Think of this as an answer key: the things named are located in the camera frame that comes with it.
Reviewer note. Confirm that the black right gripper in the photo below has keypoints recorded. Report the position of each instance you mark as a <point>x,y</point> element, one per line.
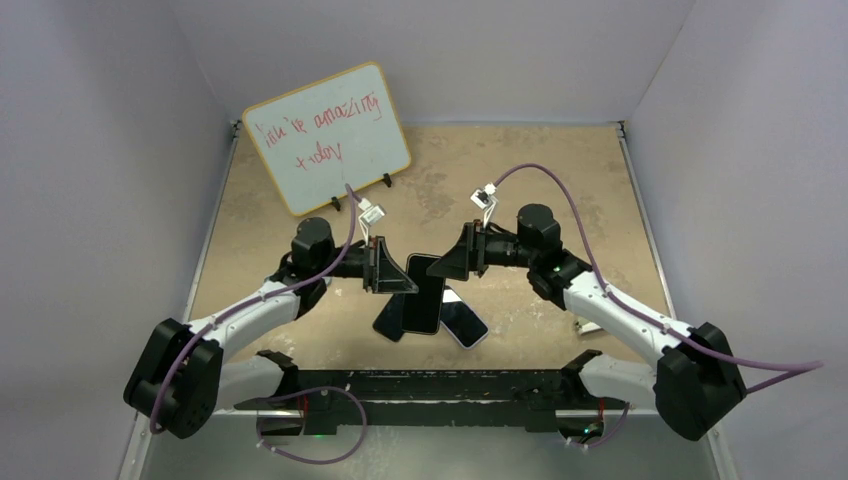
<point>469,255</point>

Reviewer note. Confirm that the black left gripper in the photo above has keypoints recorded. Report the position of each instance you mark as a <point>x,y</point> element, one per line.
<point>380,274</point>

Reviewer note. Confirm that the black phone case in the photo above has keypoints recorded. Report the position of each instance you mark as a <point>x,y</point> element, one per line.
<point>424,295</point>

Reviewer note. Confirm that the lavender phone case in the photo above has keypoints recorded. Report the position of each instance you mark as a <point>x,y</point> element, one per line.
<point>464,324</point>

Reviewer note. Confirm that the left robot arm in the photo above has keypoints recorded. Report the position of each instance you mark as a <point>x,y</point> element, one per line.
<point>177,380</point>

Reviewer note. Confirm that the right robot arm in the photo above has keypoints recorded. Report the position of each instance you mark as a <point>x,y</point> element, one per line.
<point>689,389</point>

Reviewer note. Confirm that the black phone with white sticker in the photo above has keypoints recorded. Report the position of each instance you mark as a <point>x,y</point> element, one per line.
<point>388,322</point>

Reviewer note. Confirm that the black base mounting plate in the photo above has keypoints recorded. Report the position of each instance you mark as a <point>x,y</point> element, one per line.
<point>535,400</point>

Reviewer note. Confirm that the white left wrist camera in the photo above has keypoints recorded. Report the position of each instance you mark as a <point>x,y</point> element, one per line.
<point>369,215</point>

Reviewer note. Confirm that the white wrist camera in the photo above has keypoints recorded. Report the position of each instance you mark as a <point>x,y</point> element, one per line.
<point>369,215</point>
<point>485,199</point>

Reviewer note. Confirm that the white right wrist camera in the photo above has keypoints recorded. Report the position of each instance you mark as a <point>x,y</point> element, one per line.
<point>485,199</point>

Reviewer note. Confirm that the white board with yellow frame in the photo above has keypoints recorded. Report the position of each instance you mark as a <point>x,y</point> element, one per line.
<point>321,139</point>

